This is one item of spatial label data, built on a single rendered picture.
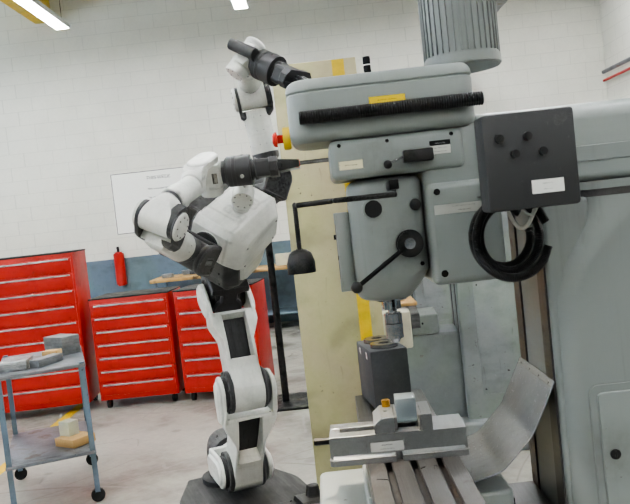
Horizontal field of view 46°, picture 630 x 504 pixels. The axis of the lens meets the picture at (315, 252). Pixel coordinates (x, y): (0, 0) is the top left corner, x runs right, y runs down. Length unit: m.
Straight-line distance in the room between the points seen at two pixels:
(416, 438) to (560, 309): 0.48
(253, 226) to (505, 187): 0.91
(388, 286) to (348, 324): 1.84
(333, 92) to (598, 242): 0.74
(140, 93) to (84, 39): 1.13
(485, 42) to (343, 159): 0.46
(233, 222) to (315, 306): 1.53
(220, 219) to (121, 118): 9.22
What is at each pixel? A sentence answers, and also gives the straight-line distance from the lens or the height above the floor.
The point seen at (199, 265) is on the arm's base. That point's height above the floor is 1.44.
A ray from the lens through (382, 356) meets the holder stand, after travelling 2.35.
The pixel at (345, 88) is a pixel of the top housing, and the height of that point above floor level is 1.85.
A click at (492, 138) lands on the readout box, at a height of 1.67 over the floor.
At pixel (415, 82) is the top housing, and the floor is 1.85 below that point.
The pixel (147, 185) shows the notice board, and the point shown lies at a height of 2.23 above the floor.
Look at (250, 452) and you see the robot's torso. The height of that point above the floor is 0.75.
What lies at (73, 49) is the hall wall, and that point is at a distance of 11.80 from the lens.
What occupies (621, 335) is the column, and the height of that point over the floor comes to 1.18.
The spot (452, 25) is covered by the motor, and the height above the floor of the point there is 1.98.
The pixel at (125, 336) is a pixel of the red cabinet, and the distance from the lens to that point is 6.88.
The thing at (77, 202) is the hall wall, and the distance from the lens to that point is 11.55.
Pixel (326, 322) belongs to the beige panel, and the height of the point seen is 1.00.
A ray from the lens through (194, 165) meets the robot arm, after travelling 2.07.
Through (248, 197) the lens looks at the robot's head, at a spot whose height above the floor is 1.62.
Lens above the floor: 1.56
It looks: 3 degrees down
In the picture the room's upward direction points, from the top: 6 degrees counter-clockwise
